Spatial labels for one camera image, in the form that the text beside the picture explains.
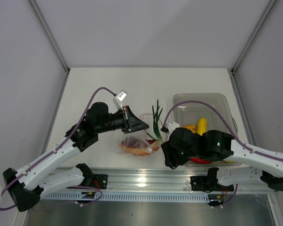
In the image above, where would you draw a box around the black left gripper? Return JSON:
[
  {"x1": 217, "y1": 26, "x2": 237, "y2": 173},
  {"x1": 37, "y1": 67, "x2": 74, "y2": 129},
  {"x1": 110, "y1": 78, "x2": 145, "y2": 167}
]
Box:
[{"x1": 95, "y1": 105, "x2": 149, "y2": 134}]

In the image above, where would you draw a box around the clear pink zip top bag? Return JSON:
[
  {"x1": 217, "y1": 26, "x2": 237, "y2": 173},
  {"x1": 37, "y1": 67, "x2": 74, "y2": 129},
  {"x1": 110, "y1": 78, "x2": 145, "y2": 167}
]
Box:
[{"x1": 113, "y1": 113, "x2": 163, "y2": 157}]

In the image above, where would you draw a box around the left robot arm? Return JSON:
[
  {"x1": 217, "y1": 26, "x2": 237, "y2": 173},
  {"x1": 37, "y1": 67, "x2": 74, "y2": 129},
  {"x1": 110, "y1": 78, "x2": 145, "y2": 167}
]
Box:
[{"x1": 3, "y1": 102, "x2": 149, "y2": 212}]

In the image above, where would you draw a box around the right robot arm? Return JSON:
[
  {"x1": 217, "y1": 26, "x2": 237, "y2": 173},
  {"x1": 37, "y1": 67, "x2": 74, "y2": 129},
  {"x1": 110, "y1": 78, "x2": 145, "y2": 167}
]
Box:
[{"x1": 161, "y1": 127, "x2": 283, "y2": 192}]

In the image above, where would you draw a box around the clear plastic food bin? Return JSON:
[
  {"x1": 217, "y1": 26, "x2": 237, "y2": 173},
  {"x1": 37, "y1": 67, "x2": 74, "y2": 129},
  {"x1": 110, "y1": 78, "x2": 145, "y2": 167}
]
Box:
[{"x1": 172, "y1": 93, "x2": 244, "y2": 167}]

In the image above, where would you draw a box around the red toy chili pepper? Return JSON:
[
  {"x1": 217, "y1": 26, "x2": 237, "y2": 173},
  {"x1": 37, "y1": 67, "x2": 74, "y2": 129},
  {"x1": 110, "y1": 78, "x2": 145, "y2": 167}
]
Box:
[{"x1": 190, "y1": 157, "x2": 212, "y2": 164}]

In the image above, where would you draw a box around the orange toy croissant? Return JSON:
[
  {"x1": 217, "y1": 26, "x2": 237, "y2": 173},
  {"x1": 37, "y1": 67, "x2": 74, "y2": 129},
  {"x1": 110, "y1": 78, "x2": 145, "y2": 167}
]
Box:
[{"x1": 184, "y1": 124, "x2": 197, "y2": 133}]

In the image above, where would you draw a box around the yellow toy corn cob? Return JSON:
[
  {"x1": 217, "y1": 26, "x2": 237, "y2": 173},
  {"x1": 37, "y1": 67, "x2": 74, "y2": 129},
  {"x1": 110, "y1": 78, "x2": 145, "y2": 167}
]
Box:
[{"x1": 197, "y1": 118, "x2": 207, "y2": 136}]

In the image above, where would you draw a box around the yellow toy mango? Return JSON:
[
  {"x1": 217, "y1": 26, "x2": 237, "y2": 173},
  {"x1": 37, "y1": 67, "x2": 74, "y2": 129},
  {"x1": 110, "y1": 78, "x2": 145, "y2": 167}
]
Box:
[{"x1": 223, "y1": 160, "x2": 237, "y2": 164}]

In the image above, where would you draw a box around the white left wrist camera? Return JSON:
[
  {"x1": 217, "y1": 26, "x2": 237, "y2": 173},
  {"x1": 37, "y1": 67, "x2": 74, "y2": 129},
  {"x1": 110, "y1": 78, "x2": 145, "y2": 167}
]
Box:
[{"x1": 113, "y1": 90, "x2": 127, "y2": 110}]

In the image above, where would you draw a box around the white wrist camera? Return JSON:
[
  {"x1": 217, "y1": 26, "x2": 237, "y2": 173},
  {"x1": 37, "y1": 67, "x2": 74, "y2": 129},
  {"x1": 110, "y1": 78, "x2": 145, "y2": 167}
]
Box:
[
  {"x1": 161, "y1": 121, "x2": 180, "y2": 135},
  {"x1": 113, "y1": 90, "x2": 127, "y2": 110}
]

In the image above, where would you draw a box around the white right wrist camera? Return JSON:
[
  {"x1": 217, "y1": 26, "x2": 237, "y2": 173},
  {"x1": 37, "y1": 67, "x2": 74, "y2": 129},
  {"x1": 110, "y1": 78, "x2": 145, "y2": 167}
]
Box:
[{"x1": 161, "y1": 121, "x2": 180, "y2": 135}]

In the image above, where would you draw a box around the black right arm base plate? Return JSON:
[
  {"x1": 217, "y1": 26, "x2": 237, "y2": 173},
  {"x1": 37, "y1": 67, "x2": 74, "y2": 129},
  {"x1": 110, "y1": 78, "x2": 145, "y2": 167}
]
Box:
[{"x1": 190, "y1": 176, "x2": 234, "y2": 193}]

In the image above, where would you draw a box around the white slotted cable duct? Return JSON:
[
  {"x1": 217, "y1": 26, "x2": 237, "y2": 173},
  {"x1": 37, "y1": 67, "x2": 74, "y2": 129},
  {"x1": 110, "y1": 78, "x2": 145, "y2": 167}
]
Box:
[{"x1": 44, "y1": 191, "x2": 209, "y2": 203}]

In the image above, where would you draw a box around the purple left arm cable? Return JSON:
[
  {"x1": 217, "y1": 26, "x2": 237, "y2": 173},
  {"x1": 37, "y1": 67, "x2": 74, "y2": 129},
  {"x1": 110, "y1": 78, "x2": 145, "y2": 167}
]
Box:
[{"x1": 0, "y1": 87, "x2": 116, "y2": 211}]

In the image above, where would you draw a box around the aluminium front rail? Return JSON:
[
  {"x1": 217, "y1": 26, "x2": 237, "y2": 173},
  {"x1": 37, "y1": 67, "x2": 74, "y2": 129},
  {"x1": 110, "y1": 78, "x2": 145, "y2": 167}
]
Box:
[{"x1": 91, "y1": 168, "x2": 207, "y2": 193}]

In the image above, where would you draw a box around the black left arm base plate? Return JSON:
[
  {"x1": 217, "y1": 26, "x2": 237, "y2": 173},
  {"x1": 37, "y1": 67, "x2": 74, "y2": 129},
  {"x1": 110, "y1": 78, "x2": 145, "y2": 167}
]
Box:
[{"x1": 88, "y1": 174, "x2": 108, "y2": 190}]

